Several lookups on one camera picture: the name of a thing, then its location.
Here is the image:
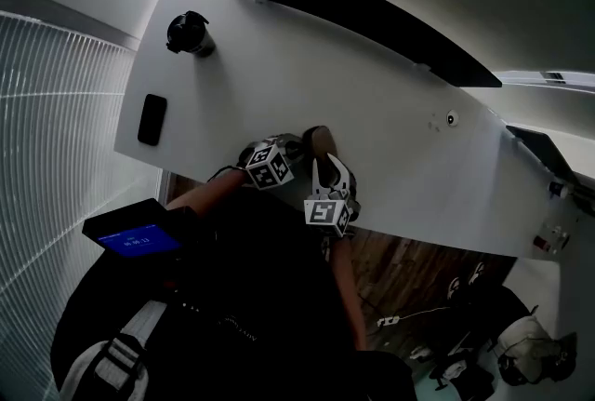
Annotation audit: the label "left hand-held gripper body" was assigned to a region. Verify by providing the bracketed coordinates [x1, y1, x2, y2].
[238, 133, 297, 192]

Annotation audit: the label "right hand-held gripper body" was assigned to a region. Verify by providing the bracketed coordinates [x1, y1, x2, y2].
[304, 187, 363, 239]

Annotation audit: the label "brown glasses case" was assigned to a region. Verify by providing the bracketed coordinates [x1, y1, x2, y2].
[300, 125, 340, 186]

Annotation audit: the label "person's right forearm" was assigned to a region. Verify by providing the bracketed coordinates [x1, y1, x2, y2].
[332, 238, 368, 352]

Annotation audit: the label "person's left forearm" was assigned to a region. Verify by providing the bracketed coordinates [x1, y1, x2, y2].
[165, 168, 247, 212]

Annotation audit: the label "person's black shirt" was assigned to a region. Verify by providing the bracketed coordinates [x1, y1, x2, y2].
[50, 189, 415, 401]

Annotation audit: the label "black smartphone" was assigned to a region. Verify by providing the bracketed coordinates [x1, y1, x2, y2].
[137, 93, 168, 147]

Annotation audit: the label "long black desk divider panel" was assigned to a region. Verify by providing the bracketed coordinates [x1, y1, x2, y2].
[213, 0, 503, 88]

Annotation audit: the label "black tumbler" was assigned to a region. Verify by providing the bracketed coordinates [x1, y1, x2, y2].
[165, 10, 217, 59]

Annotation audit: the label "black device with blue screen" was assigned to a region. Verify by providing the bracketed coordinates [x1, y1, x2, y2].
[82, 197, 185, 260]

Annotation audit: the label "short black desk divider panel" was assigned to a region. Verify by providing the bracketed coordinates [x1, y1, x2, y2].
[505, 125, 577, 186]

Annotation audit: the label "white window blinds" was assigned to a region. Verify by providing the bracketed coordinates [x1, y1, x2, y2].
[0, 10, 140, 401]

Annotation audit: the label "clear small container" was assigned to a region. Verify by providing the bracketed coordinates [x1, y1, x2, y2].
[534, 225, 571, 254]

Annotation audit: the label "white cable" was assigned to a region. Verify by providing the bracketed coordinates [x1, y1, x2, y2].
[398, 305, 452, 321]

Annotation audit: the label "grey backpack strap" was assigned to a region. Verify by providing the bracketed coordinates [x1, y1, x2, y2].
[58, 299, 168, 401]

